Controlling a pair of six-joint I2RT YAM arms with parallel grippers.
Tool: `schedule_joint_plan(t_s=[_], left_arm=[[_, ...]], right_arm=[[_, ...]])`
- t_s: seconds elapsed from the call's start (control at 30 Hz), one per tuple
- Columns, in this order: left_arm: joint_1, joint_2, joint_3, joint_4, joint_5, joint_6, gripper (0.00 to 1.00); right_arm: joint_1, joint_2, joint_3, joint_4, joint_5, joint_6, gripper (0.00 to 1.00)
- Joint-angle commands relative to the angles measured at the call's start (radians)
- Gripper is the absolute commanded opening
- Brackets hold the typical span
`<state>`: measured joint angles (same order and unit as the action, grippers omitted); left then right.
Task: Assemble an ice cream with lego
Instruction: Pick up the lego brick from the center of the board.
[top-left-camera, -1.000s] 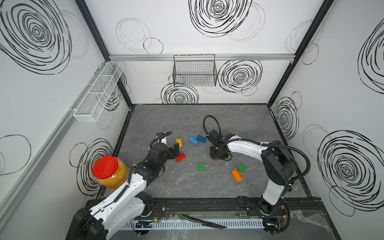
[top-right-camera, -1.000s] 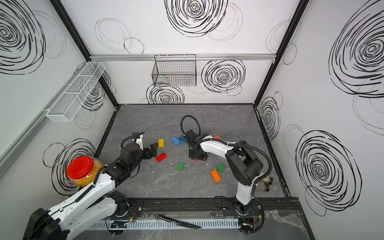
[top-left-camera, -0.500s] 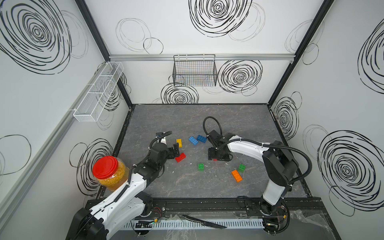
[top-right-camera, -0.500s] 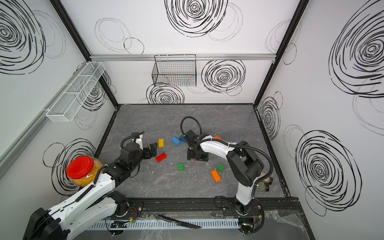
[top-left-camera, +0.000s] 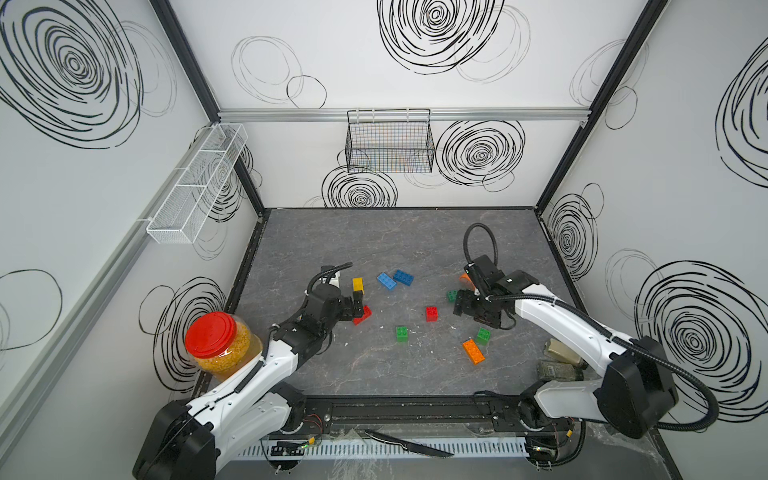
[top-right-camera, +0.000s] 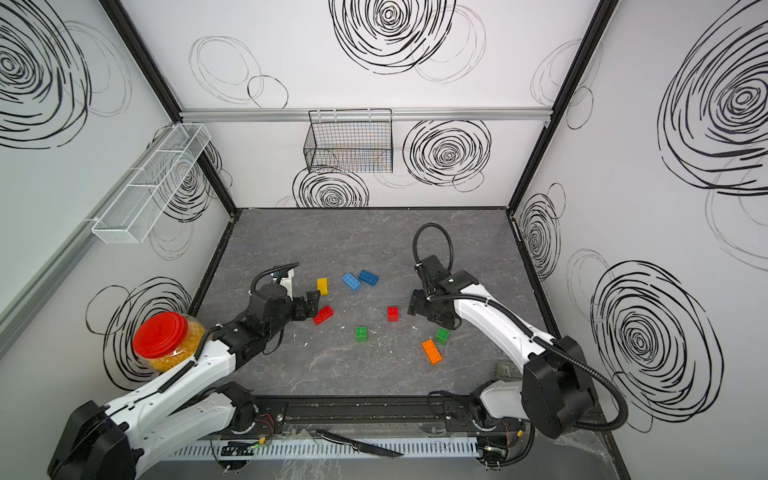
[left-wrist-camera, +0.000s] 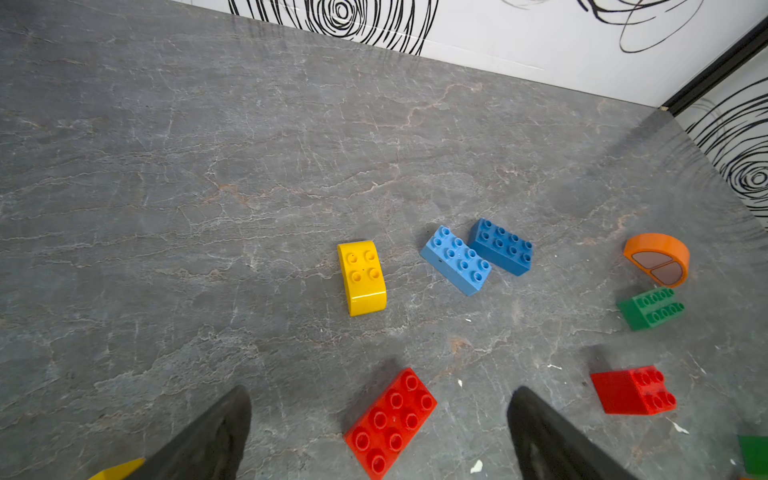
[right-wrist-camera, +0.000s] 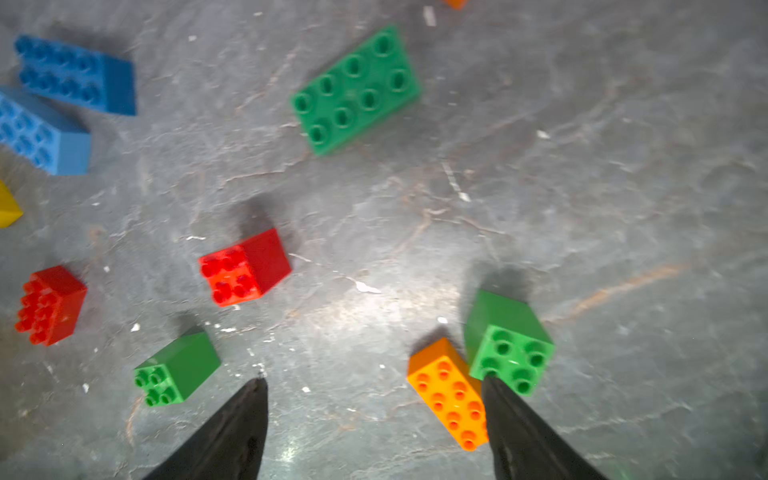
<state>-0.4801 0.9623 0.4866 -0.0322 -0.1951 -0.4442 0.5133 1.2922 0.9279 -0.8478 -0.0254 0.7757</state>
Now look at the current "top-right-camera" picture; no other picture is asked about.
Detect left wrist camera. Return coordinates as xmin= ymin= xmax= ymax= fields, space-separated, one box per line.
xmin=271 ymin=269 xmax=295 ymax=297

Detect yellow lego brick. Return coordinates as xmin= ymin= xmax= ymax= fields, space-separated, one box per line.
xmin=316 ymin=278 xmax=329 ymax=296

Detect white slotted cable duct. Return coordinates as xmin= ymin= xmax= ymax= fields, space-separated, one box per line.
xmin=166 ymin=437 xmax=478 ymax=462

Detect red-lidded jar yellow contents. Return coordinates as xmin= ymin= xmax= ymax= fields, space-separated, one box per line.
xmin=132 ymin=312 xmax=206 ymax=373

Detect light blue lego brick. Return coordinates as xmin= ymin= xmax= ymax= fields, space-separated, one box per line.
xmin=342 ymin=272 xmax=361 ymax=291

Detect orange long lego brick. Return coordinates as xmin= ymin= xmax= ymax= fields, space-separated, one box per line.
xmin=421 ymin=339 xmax=443 ymax=365

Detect black wire basket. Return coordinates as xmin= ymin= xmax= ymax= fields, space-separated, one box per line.
xmin=302 ymin=108 xmax=394 ymax=173

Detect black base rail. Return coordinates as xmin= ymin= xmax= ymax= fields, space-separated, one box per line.
xmin=251 ymin=391 xmax=530 ymax=436

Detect glass jar green contents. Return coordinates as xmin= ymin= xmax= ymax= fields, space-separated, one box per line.
xmin=493 ymin=360 xmax=522 ymax=382

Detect red small lego brick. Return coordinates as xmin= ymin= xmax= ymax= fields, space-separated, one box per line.
xmin=387 ymin=306 xmax=400 ymax=322

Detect green small lego brick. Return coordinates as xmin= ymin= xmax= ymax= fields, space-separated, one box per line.
xmin=434 ymin=328 xmax=450 ymax=345
xmin=354 ymin=326 xmax=368 ymax=342

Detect red long lego brick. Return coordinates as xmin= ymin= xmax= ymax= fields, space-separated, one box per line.
xmin=313 ymin=306 xmax=334 ymax=326

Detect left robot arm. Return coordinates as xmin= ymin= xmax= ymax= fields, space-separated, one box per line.
xmin=47 ymin=283 xmax=321 ymax=479

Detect clear plastic wall shelf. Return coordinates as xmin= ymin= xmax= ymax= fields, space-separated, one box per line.
xmin=91 ymin=123 xmax=210 ymax=244

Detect dark blue lego brick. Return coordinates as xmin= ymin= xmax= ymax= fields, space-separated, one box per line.
xmin=358 ymin=270 xmax=379 ymax=286

